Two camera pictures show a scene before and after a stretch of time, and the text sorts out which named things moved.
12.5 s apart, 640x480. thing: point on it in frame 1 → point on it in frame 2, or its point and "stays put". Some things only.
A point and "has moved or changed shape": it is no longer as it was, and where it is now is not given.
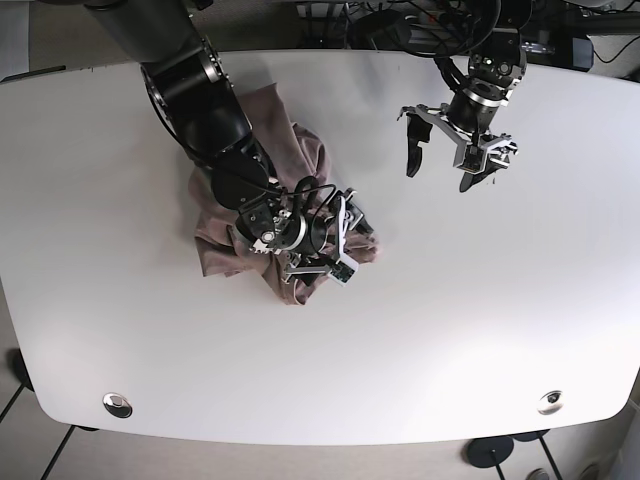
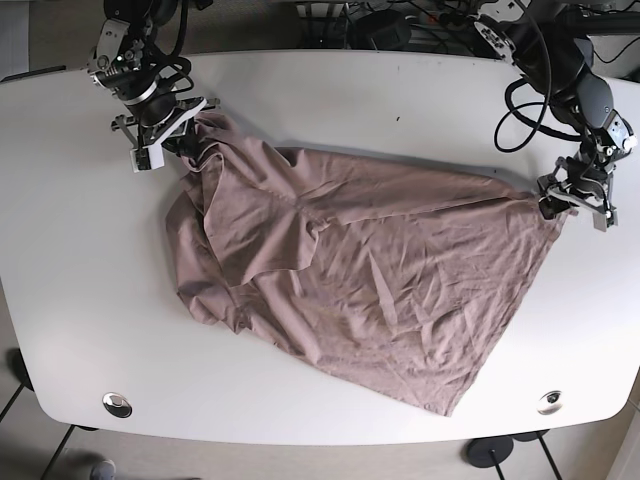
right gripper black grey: x=486 y=151 → x=579 y=182
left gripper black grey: x=346 y=214 → x=162 y=119
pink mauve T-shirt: x=315 y=247 has moved or changed shape
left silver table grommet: x=117 y=405 stays put
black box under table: x=381 y=29 stays put
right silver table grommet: x=551 y=403 stays put
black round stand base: x=487 y=452 stays put
